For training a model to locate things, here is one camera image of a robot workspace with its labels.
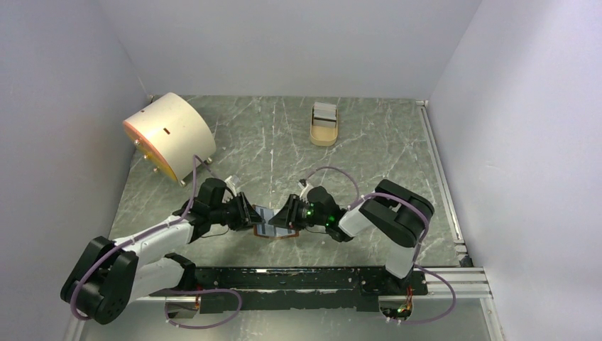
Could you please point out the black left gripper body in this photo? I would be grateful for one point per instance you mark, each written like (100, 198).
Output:
(230, 212)

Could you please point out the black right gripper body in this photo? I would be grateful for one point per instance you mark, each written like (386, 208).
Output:
(307, 215)

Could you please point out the white grey striped card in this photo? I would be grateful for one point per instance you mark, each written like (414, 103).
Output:
(265, 229)

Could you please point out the brown leather card holder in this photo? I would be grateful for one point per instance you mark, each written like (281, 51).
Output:
(281, 232)

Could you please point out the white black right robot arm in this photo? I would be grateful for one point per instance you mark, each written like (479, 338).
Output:
(402, 215)

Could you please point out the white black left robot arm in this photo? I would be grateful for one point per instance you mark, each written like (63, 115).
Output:
(110, 274)

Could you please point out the beige card tray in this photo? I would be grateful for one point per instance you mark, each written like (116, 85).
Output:
(323, 136)

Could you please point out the white cards in tray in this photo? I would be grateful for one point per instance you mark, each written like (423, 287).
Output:
(324, 115)

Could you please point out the beige cylindrical drum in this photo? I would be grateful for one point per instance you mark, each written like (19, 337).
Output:
(169, 132)

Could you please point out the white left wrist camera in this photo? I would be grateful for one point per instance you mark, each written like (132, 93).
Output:
(232, 183)

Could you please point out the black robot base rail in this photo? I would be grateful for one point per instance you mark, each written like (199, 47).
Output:
(359, 287)

